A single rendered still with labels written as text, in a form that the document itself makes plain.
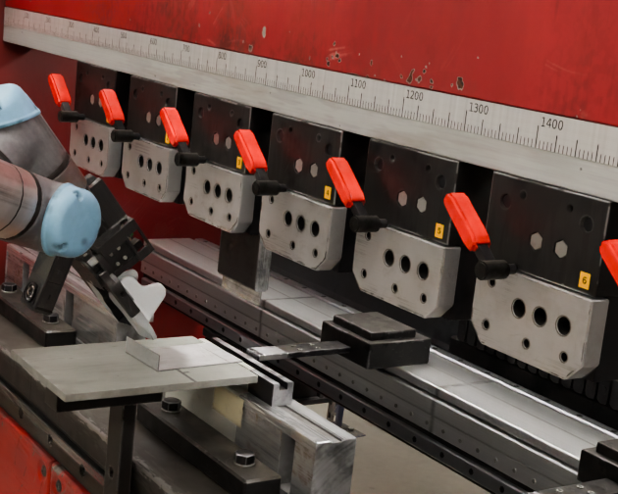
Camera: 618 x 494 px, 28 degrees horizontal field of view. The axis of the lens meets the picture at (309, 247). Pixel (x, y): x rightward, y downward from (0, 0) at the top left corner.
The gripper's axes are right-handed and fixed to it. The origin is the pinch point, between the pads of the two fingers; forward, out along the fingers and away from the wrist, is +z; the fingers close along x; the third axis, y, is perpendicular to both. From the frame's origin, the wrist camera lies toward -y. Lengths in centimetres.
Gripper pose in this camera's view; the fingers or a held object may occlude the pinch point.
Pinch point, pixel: (133, 328)
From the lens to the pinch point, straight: 158.4
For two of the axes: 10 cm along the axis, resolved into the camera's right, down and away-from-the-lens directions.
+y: 7.0, -6.4, 3.2
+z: 4.3, 7.3, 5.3
